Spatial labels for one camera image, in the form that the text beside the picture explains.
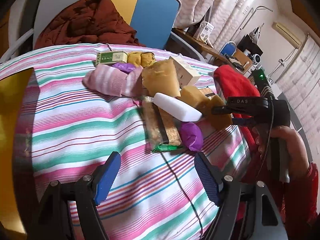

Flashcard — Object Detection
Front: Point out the wooden side desk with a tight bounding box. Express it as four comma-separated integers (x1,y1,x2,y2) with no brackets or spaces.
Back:
172,28,253,74

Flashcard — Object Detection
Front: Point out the striped pink green tablecloth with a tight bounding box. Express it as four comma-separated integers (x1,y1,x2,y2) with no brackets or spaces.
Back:
0,42,252,240

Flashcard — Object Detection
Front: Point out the pink patterned curtain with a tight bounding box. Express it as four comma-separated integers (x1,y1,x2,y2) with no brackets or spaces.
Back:
174,0,254,50

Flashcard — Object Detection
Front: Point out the maroon quilted jacket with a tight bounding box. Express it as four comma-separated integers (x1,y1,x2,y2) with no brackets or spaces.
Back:
34,0,144,49

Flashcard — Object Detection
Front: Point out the green tea box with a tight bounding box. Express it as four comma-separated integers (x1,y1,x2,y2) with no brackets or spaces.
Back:
95,51,128,65

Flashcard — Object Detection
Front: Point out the tan sponge cube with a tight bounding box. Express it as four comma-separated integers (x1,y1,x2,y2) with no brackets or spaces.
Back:
205,94,232,131

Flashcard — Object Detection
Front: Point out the wall air conditioner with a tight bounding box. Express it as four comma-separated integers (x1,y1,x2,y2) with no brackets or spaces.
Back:
272,22,302,49

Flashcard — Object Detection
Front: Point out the person right hand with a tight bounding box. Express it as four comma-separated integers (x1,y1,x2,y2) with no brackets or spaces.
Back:
252,125,311,181

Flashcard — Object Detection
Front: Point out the white carton on shelf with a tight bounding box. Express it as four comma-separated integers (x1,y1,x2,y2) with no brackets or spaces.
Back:
193,21,214,43

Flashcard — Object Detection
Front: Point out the pink striped sock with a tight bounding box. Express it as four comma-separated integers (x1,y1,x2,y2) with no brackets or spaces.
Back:
82,64,143,98

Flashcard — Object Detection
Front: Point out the red sleeve forearm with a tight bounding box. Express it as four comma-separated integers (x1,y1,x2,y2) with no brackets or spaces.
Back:
283,163,319,239

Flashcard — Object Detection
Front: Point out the large tan sponge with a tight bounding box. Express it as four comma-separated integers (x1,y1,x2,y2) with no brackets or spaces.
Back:
142,59,181,98

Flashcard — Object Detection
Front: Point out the cracker pack green wrapper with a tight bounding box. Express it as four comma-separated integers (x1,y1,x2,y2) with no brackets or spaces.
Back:
142,96,183,152

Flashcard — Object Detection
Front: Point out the red cloth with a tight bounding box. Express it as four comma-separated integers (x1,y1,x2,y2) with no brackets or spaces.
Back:
213,64,260,153

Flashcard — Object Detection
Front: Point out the cream cardboard box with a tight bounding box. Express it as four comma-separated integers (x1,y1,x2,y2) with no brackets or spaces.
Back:
169,56,201,88

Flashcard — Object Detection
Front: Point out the grey yellow blue chair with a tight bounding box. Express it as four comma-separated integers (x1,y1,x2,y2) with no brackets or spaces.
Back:
1,0,204,63

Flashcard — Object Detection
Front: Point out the blue plastic chair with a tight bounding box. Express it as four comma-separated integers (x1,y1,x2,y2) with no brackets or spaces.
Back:
220,41,237,56

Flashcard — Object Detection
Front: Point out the yellow patterned sock roll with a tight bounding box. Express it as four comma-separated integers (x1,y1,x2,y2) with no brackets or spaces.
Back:
127,51,156,68

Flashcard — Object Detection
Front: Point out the white rectangular sponge block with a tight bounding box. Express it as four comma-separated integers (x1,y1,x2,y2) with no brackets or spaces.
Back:
153,93,202,122

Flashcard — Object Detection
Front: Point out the purple snack packet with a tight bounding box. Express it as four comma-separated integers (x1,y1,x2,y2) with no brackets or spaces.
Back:
179,122,203,152
112,62,136,74

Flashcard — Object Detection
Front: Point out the small yellow sponge block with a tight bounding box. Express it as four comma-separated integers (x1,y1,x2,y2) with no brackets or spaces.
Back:
178,86,209,114

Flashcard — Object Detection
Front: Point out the gold rectangular tray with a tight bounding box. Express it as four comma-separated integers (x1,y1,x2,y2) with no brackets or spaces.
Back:
1,69,33,239

